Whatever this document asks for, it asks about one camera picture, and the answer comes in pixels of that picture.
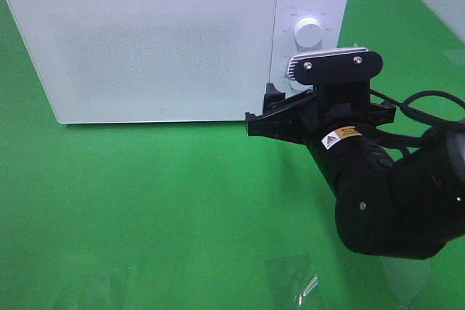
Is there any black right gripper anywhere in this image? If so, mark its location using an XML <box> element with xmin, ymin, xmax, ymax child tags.
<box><xmin>245</xmin><ymin>82</ymin><xmax>396</xmax><ymax>147</ymax></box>

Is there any white dial knob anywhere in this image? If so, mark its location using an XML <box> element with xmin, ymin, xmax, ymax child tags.
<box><xmin>294</xmin><ymin>15</ymin><xmax>323</xmax><ymax>48</ymax></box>
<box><xmin>289</xmin><ymin>80</ymin><xmax>312</xmax><ymax>93</ymax></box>

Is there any white microwave door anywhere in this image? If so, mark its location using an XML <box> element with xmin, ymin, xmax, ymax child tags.
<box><xmin>7</xmin><ymin>0</ymin><xmax>275</xmax><ymax>123</ymax></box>

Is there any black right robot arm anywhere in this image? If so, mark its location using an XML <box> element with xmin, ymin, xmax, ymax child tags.
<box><xmin>246</xmin><ymin>84</ymin><xmax>464</xmax><ymax>259</ymax></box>

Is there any clear plastic film scrap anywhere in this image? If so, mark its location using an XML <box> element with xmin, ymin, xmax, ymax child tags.
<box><xmin>264</xmin><ymin>251</ymin><xmax>320</xmax><ymax>306</ymax></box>

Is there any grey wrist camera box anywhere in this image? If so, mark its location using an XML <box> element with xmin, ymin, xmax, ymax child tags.
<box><xmin>287</xmin><ymin>47</ymin><xmax>383</xmax><ymax>86</ymax></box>

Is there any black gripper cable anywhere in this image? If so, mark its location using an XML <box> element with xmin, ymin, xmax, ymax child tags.
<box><xmin>370</xmin><ymin>88</ymin><xmax>465</xmax><ymax>157</ymax></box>

